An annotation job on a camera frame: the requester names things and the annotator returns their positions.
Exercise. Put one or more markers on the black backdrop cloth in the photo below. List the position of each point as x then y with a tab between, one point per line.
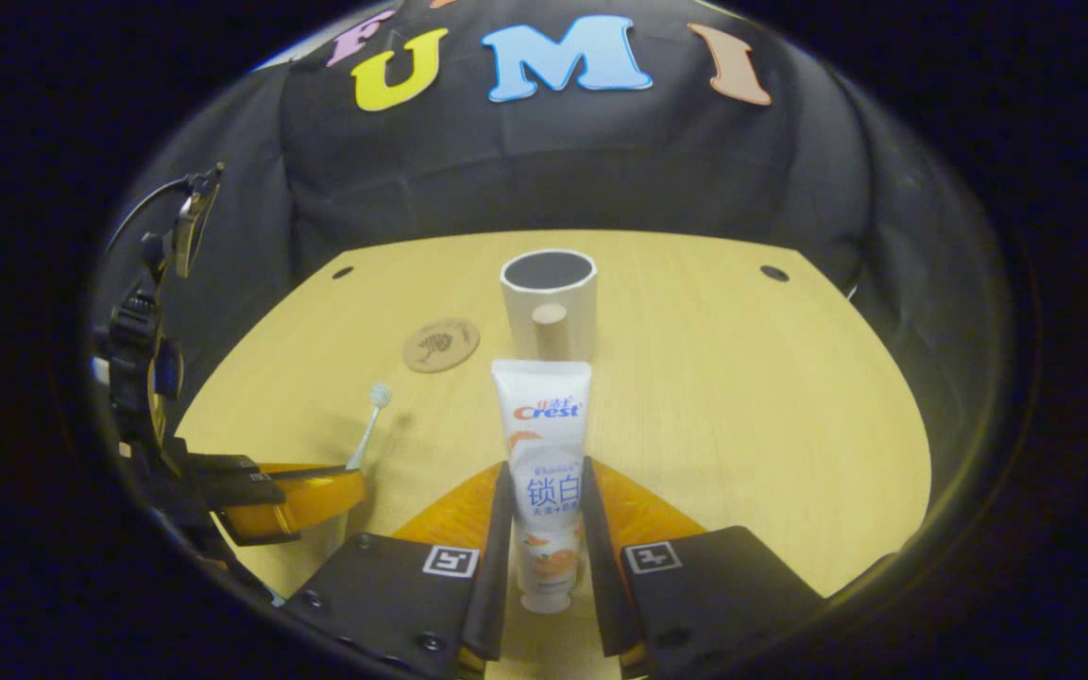
563	161

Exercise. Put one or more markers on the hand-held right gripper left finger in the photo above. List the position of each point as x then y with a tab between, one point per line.
497	567

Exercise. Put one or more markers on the round wooden coaster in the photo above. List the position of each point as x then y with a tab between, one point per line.
440	345

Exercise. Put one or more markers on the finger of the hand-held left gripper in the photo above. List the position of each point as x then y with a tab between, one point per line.
232	477
317	501

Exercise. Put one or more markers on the white toothpaste tube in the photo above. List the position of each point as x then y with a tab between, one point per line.
544	444

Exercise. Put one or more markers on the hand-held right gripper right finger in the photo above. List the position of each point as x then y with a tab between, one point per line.
601	576

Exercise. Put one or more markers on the white toothbrush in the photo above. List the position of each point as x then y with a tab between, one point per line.
370	425

